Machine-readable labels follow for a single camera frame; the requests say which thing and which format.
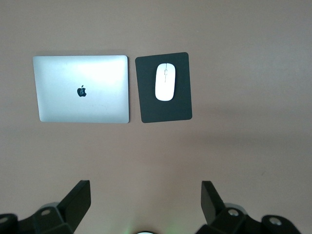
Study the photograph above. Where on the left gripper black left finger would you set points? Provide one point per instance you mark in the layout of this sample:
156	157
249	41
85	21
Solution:
72	207

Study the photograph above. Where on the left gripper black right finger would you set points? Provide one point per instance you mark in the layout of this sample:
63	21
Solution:
215	210

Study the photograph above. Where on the white computer mouse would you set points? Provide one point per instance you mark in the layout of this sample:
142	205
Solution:
165	84

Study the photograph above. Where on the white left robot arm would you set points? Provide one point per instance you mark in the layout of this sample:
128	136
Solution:
145	232

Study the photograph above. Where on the black mouse pad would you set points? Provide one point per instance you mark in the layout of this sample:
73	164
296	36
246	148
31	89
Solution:
146	97

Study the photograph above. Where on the brown table cover mat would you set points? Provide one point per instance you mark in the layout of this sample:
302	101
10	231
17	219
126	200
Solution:
156	151

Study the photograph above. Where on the silver closed laptop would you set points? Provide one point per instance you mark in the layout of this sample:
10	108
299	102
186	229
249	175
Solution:
80	73

